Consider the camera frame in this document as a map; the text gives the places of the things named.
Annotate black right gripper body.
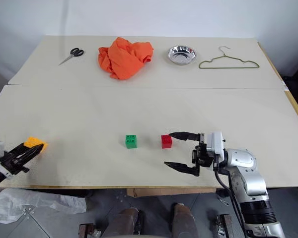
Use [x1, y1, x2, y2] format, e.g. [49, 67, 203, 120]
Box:
[191, 132, 216, 172]

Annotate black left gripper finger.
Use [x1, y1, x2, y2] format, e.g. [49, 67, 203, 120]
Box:
[15, 144, 45, 166]
[6, 142, 28, 157]

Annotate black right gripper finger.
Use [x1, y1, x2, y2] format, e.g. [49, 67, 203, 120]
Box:
[169, 131, 202, 142]
[163, 161, 201, 177]

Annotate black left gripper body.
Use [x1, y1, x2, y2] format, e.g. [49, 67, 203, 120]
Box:
[0, 151, 30, 176]

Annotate yellow toy cube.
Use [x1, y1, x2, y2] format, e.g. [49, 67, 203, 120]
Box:
[24, 136, 49, 155]

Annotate red toy cube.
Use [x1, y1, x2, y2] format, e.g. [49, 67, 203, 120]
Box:
[160, 134, 173, 149]

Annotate clear plastic bag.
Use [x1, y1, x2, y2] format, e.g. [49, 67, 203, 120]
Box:
[0, 188, 87, 223]

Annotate green toy cube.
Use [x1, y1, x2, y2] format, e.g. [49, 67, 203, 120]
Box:
[125, 134, 138, 149]

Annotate dark rounded robot foot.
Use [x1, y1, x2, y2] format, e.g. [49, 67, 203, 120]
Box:
[100, 207, 145, 238]
[170, 202, 200, 238]

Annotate rusty metal clamp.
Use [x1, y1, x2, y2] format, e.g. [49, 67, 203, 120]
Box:
[78, 223, 102, 238]
[215, 214, 233, 238]

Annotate shiny metal bowl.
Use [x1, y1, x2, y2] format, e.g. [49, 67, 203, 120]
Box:
[166, 45, 198, 66]

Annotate crumpled orange cloth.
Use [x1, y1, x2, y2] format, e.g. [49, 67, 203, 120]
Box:
[97, 37, 154, 81]

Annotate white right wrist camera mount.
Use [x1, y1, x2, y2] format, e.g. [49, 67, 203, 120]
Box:
[205, 130, 229, 165]

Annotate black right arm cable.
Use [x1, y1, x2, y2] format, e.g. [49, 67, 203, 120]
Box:
[213, 160, 249, 238]

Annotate green wire clothes hanger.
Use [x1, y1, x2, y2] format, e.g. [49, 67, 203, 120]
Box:
[198, 46, 260, 69]

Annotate black handled scissors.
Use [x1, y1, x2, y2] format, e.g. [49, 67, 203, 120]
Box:
[58, 47, 85, 66]

